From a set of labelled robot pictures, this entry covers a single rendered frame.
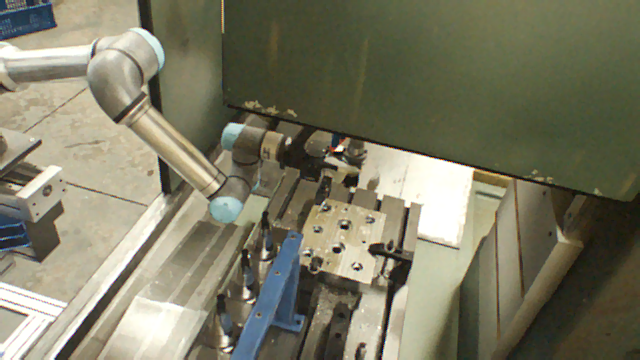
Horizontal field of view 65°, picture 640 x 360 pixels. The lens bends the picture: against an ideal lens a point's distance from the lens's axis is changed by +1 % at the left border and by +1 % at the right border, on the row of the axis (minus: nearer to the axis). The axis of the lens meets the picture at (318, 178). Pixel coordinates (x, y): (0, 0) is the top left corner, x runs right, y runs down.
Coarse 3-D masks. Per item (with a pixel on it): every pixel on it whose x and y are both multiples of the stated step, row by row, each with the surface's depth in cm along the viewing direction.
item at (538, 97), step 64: (256, 0) 70; (320, 0) 68; (384, 0) 66; (448, 0) 63; (512, 0) 61; (576, 0) 60; (256, 64) 76; (320, 64) 74; (384, 64) 71; (448, 64) 68; (512, 64) 66; (576, 64) 64; (320, 128) 81; (384, 128) 77; (448, 128) 74; (512, 128) 72; (576, 128) 69; (576, 192) 76
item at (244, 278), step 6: (240, 264) 95; (240, 270) 95; (246, 270) 95; (252, 270) 96; (240, 276) 96; (246, 276) 96; (252, 276) 97; (234, 282) 98; (240, 282) 96; (246, 282) 96; (252, 282) 98; (234, 288) 98; (240, 288) 97; (246, 288) 97; (252, 288) 98
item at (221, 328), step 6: (228, 306) 87; (216, 312) 86; (228, 312) 87; (216, 318) 87; (222, 318) 86; (228, 318) 88; (210, 324) 90; (216, 324) 87; (222, 324) 87; (228, 324) 88; (210, 330) 89; (216, 330) 88; (222, 330) 88; (228, 330) 89; (210, 336) 90; (216, 336) 89; (222, 336) 89; (228, 336) 90; (222, 342) 90
